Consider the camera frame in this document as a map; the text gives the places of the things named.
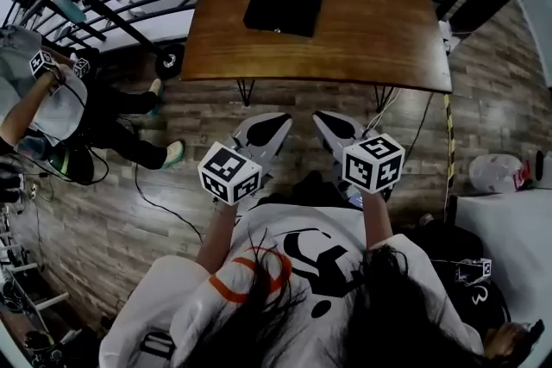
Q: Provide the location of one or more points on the yellow black striped tape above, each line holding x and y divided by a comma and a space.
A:
450, 142

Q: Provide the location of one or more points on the black bottle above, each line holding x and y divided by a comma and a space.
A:
539, 168

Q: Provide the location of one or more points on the red packet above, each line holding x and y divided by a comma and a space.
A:
524, 179

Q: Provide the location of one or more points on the brown wooden table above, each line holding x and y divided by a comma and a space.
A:
371, 30

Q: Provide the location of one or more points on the person's black trousers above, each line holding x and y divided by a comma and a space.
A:
312, 187

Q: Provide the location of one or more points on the person's right forearm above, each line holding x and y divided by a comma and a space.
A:
377, 220

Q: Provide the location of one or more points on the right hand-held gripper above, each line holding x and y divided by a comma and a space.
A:
373, 164

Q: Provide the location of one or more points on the person's left forearm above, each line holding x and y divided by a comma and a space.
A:
220, 232

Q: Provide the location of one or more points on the person's white printed shirt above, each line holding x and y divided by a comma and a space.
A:
207, 314

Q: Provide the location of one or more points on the black caster wheel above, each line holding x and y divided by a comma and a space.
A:
169, 60

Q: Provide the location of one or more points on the white side table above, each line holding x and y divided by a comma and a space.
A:
513, 245

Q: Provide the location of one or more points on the black container case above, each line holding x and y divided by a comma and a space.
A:
282, 2

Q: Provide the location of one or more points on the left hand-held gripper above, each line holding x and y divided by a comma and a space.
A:
228, 172

